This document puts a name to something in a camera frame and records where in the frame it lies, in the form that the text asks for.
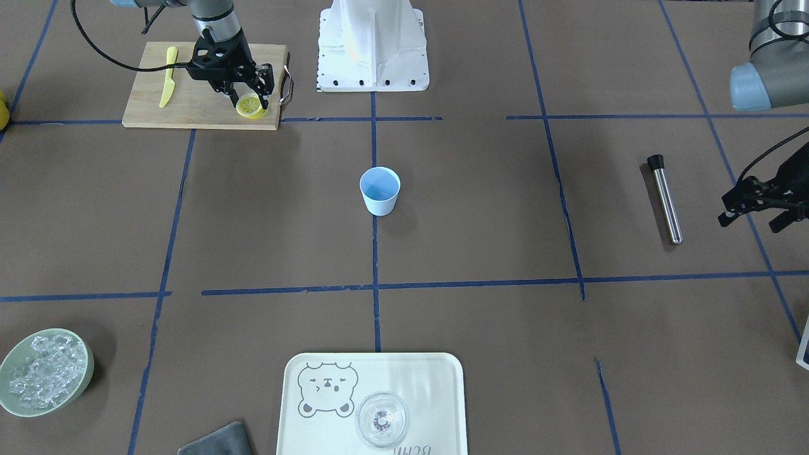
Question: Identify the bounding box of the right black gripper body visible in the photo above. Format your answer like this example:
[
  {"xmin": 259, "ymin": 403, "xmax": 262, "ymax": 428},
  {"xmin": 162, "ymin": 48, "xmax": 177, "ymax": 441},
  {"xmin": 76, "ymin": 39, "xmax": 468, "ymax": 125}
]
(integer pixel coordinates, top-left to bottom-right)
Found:
[{"xmin": 205, "ymin": 70, "xmax": 254, "ymax": 95}]

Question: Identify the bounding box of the lemon slice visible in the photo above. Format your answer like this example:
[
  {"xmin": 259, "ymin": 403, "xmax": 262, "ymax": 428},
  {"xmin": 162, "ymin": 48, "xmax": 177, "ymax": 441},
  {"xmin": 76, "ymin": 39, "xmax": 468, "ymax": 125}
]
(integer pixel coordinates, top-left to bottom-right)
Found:
[{"xmin": 235, "ymin": 93, "xmax": 266, "ymax": 119}]

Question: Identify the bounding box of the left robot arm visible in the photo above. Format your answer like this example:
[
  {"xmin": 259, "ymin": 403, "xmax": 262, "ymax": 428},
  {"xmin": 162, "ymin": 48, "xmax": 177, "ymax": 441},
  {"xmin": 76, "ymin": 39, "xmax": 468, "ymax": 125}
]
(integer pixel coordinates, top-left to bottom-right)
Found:
[{"xmin": 730, "ymin": 1, "xmax": 808, "ymax": 112}]

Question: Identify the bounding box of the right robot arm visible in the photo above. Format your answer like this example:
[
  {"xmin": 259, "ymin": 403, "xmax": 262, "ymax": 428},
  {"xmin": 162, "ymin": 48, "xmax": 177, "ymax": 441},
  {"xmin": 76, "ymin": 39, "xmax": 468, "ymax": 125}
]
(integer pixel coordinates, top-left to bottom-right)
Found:
[{"xmin": 111, "ymin": 1, "xmax": 275, "ymax": 107}]

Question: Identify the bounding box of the light blue plastic cup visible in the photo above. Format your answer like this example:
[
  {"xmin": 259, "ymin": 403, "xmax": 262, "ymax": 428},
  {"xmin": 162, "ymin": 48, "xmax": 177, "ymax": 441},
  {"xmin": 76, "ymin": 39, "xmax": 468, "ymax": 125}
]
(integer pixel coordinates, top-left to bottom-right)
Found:
[{"xmin": 359, "ymin": 166, "xmax": 401, "ymax": 217}]

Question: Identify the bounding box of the whole yellow lemon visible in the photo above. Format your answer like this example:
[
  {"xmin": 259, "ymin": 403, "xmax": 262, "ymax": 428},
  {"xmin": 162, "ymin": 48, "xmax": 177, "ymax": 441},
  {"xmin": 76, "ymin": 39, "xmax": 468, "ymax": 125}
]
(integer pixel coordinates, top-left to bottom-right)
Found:
[{"xmin": 0, "ymin": 90, "xmax": 11, "ymax": 132}]

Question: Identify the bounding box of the wooden cutting board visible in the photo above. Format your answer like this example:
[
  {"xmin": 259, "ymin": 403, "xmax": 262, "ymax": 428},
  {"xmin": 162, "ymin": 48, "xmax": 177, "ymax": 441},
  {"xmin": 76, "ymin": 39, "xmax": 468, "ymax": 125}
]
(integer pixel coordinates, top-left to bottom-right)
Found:
[{"xmin": 122, "ymin": 44, "xmax": 291, "ymax": 131}]

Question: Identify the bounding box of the yellow plastic knife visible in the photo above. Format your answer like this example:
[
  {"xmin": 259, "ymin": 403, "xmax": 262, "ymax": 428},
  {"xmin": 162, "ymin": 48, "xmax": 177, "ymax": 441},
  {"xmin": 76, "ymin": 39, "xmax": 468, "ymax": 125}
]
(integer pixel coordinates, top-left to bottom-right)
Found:
[{"xmin": 159, "ymin": 46, "xmax": 178, "ymax": 109}]

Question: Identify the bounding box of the cream bear tray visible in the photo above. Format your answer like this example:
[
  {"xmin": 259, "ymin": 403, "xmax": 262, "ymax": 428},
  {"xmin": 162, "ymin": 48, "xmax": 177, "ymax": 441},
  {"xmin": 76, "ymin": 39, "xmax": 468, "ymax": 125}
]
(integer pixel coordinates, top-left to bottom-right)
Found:
[{"xmin": 276, "ymin": 353, "xmax": 468, "ymax": 454}]

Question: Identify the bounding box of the green bowl of ice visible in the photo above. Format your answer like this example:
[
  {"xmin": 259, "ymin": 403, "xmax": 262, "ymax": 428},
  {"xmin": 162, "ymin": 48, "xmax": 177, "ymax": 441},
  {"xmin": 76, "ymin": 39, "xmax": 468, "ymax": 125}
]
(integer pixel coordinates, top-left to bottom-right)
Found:
[{"xmin": 1, "ymin": 328, "xmax": 95, "ymax": 418}]

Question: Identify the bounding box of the grey folded cloth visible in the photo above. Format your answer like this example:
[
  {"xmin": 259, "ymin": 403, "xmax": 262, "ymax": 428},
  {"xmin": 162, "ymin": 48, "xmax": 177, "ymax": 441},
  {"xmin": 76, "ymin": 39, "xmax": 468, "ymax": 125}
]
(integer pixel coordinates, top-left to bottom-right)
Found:
[{"xmin": 177, "ymin": 421, "xmax": 254, "ymax": 454}]

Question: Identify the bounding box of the clear wine glass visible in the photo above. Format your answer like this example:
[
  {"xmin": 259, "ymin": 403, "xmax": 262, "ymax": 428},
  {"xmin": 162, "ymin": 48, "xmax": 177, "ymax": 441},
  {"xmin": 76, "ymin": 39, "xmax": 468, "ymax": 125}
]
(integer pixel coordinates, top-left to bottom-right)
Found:
[{"xmin": 356, "ymin": 391, "xmax": 410, "ymax": 449}]

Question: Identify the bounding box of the steel muddler black tip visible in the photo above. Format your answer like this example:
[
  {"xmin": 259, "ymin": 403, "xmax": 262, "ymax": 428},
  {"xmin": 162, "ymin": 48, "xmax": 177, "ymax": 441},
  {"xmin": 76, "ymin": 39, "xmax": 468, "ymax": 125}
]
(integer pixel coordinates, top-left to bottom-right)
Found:
[{"xmin": 647, "ymin": 154, "xmax": 684, "ymax": 245}]

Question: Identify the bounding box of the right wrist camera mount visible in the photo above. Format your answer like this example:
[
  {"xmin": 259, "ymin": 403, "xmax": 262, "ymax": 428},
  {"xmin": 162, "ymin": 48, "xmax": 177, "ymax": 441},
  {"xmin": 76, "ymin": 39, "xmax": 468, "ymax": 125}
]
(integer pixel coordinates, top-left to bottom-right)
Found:
[{"xmin": 186, "ymin": 28, "xmax": 255, "ymax": 81}]

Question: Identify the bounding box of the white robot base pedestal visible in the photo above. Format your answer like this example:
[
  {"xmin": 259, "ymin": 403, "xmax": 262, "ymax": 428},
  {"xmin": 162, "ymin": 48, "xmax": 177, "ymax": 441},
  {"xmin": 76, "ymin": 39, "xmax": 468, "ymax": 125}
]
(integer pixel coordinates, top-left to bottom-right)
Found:
[{"xmin": 316, "ymin": 1, "xmax": 430, "ymax": 93}]

